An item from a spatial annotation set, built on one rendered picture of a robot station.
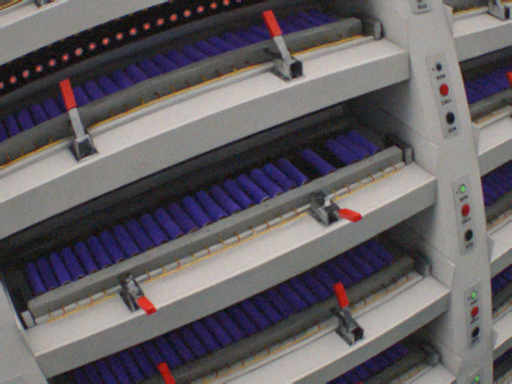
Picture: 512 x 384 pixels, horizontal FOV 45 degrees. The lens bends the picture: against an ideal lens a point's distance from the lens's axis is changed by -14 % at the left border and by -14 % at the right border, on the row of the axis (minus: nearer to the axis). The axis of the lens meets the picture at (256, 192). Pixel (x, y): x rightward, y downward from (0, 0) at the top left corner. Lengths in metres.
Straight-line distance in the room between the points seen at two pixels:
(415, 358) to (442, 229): 0.25
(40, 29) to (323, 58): 0.38
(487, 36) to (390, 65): 0.22
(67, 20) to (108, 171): 0.18
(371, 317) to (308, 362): 0.12
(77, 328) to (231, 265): 0.21
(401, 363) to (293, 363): 0.26
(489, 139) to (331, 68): 0.33
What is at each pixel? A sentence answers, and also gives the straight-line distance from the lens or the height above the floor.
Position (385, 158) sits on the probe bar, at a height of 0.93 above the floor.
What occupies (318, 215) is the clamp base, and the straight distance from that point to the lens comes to 0.89.
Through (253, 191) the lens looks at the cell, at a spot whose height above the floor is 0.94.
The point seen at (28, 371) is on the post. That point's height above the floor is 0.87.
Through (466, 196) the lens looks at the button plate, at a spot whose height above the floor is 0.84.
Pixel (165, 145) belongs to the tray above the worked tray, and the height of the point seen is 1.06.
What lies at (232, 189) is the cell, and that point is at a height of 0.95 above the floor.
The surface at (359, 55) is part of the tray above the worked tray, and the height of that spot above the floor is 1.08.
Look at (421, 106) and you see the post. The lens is 0.95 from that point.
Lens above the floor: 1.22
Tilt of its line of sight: 18 degrees down
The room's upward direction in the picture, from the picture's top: 16 degrees counter-clockwise
